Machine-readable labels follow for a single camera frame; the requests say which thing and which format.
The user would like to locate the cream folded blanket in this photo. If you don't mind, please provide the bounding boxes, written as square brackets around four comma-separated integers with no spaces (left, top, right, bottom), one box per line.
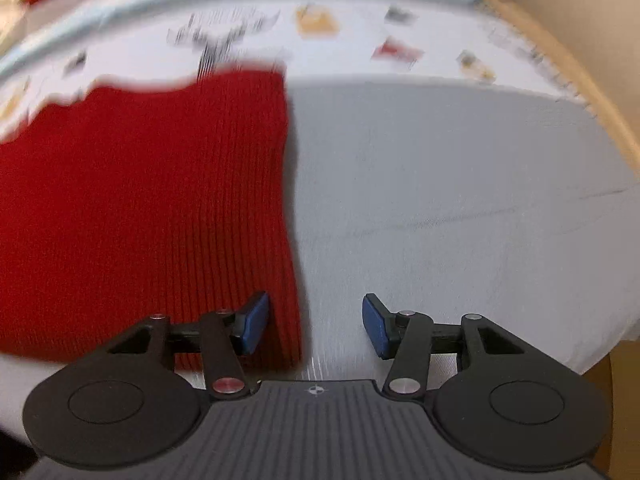
[0,0,32,50]

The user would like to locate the printed grey white bed sheet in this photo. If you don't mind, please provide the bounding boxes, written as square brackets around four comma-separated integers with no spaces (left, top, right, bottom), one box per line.
[0,0,640,461]

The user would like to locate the red knitted garment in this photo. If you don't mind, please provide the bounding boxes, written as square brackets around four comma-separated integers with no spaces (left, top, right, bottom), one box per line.
[0,62,307,374]

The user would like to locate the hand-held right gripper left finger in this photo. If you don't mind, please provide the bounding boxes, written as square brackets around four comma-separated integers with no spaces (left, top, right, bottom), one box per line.
[105,291,271,399]

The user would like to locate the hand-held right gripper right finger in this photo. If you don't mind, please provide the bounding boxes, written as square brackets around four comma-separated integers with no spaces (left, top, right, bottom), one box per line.
[362,293,527,399]

